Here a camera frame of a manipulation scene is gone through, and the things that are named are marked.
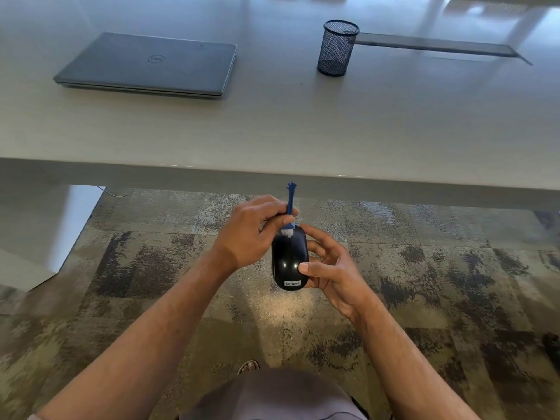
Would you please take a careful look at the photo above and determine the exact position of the person's right hand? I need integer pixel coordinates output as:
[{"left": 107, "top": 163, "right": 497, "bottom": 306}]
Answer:
[{"left": 299, "top": 224, "right": 376, "bottom": 322}]

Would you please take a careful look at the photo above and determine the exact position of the person's left hand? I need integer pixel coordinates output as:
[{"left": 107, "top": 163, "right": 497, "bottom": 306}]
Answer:
[{"left": 213, "top": 195, "right": 302, "bottom": 273}]

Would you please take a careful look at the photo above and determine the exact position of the small blue cleaning brush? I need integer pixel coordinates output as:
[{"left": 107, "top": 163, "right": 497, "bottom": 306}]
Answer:
[{"left": 280, "top": 181, "right": 300, "bottom": 238}]

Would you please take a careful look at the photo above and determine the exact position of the black computer mouse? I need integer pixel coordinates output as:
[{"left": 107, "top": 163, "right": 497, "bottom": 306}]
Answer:
[{"left": 271, "top": 225, "right": 310, "bottom": 292}]

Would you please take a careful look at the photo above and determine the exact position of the person's left forearm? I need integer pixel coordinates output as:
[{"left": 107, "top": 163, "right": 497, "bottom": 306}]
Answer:
[{"left": 27, "top": 251, "right": 239, "bottom": 420}]

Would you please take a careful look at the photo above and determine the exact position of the person's right forearm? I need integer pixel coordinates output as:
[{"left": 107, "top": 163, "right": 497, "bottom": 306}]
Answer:
[{"left": 349, "top": 299, "right": 482, "bottom": 420}]

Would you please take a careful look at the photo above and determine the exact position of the person's grey trouser leg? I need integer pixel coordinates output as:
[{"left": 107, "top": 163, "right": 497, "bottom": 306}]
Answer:
[{"left": 178, "top": 367, "right": 371, "bottom": 420}]

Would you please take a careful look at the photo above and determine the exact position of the black mesh pen cup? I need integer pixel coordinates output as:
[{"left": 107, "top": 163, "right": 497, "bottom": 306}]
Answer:
[{"left": 317, "top": 19, "right": 361, "bottom": 78}]

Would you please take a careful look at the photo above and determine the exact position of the grey closed laptop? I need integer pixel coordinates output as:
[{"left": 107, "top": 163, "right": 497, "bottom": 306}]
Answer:
[{"left": 53, "top": 31, "right": 239, "bottom": 100}]

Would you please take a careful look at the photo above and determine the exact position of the white table leg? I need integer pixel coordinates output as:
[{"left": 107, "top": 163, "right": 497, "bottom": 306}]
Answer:
[{"left": 0, "top": 184, "right": 106, "bottom": 294}]

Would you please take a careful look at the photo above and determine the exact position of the grey desk cable flap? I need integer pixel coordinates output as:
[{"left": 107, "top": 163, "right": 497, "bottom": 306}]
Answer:
[{"left": 354, "top": 32, "right": 534, "bottom": 66}]

